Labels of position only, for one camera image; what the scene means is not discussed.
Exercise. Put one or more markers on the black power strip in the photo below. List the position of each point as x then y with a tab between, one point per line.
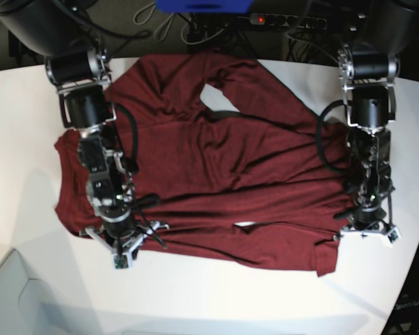
285	21

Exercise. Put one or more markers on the blue box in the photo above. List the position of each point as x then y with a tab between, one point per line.
204	6

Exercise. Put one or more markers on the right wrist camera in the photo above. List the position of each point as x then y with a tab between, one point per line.
121	261

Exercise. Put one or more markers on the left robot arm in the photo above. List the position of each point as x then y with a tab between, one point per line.
369	63

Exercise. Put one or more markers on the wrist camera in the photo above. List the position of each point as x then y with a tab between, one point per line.
121	261
393	235

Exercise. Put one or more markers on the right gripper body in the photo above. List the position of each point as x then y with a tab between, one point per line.
124	239

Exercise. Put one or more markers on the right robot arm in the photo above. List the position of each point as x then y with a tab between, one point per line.
76	63

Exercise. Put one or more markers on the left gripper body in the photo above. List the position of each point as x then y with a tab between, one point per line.
365	221

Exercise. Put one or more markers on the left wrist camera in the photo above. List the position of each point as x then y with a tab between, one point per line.
393	235

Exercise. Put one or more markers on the dark red t-shirt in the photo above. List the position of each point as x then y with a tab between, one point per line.
231	152

